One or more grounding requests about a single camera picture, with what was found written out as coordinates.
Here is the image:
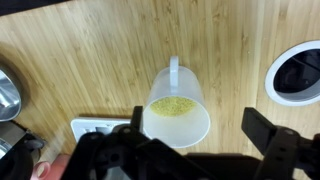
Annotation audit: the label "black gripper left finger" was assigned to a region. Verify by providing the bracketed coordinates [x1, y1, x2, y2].
[63, 105, 214, 180]

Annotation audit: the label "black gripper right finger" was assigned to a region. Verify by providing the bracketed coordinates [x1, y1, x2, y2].
[241, 107, 320, 180]

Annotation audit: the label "white plastic mug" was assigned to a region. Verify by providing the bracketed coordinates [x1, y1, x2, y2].
[142, 55, 212, 149]

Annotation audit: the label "yellow couscous grains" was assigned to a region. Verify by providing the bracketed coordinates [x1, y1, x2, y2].
[149, 96, 198, 118]

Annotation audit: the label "white digital kitchen scale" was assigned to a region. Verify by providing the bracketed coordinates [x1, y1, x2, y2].
[70, 116, 133, 144]

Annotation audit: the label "small pink cup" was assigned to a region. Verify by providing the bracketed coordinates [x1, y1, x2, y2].
[30, 154, 73, 180]

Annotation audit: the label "glass kettle with black handle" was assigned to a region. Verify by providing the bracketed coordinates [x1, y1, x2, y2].
[0, 119, 46, 180]

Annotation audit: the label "silver pan with wire handle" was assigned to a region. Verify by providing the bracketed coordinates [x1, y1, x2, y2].
[0, 68, 23, 123]

